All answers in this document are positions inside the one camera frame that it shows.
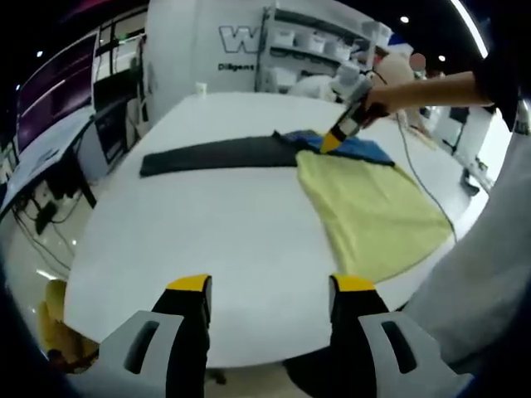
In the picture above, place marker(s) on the black monitor on stand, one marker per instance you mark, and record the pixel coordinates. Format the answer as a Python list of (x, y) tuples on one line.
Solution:
[(458, 116)]

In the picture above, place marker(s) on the white storage bin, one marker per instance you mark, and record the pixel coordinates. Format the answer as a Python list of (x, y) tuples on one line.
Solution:
[(310, 42), (284, 38), (338, 47), (374, 28)]

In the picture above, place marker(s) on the black desk monitor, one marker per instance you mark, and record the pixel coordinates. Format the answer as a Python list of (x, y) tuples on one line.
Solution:
[(114, 94)]

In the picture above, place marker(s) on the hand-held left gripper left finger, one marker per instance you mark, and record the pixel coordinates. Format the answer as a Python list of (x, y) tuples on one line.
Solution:
[(166, 352)]

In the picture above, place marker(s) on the wooden board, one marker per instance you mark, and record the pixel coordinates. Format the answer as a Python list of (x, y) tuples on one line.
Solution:
[(423, 136)]

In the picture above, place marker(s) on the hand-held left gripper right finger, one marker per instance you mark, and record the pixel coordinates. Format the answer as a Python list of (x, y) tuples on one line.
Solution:
[(365, 352)]

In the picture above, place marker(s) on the yellow chair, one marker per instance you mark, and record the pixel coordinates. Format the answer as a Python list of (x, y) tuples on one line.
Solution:
[(62, 323)]

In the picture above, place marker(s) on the yellow blue black garment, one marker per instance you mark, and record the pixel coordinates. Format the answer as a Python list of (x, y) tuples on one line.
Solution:
[(373, 199)]

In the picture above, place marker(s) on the white paper cup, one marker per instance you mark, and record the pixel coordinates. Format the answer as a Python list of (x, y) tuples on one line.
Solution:
[(201, 89)]

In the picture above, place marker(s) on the ceiling light strip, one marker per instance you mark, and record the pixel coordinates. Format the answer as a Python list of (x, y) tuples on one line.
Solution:
[(471, 27)]

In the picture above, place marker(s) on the monitor screen on stand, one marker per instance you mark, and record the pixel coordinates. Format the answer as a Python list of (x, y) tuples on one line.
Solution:
[(54, 95)]

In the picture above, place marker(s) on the person's grey clothing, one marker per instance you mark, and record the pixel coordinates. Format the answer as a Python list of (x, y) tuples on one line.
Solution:
[(477, 269)]

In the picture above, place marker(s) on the grey metal shelf rack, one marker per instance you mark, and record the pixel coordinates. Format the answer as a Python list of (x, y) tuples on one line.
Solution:
[(315, 62)]

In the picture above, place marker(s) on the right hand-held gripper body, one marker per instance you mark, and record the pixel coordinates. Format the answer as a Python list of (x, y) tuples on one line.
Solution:
[(354, 85)]

